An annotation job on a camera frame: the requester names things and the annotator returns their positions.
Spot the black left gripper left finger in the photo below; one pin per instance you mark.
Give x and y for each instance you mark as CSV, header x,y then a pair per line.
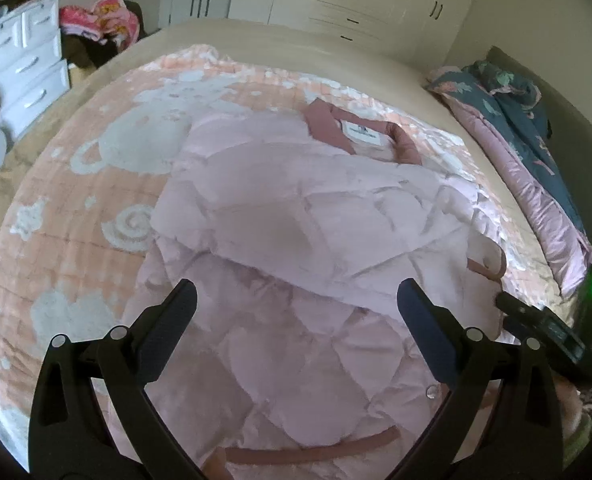
x,y
68,435

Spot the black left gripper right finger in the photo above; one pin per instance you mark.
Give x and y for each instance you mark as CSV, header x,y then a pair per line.
x,y
523,436

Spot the pink quilted jacket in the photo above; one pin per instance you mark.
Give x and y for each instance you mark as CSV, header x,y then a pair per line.
x,y
297,364

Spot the dark chair under clothes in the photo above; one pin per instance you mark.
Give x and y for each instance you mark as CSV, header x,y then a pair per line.
x,y
100,54

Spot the person's right hand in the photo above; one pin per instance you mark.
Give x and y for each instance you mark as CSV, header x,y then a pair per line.
x,y
576,412

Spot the peach patterned blanket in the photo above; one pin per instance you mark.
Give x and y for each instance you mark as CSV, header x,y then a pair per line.
x,y
77,192

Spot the dark green headboard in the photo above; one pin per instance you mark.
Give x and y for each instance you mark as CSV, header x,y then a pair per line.
x,y
570,141

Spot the teal and pink duvet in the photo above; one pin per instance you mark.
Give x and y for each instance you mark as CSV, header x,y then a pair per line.
x,y
504,112

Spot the white chest of drawers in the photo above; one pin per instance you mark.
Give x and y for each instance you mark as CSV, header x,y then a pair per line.
x,y
33,71

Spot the pink yellow cartoon cloth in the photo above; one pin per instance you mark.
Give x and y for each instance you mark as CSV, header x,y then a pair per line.
x,y
107,21

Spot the beige bed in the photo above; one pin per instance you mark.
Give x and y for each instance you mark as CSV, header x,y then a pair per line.
x,y
279,47

